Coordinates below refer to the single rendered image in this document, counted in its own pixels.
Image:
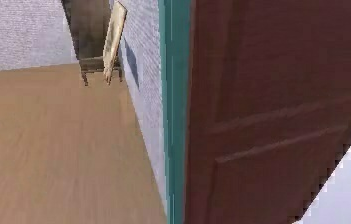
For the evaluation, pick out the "beige framed picture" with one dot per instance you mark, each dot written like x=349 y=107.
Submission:
x=113 y=40

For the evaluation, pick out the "reddish brown room door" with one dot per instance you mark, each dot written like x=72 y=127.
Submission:
x=269 y=110

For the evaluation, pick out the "teal door frame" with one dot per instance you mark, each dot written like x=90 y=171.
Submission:
x=175 y=110

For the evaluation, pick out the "dark wooden cabinet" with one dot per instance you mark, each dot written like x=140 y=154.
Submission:
x=89 y=33

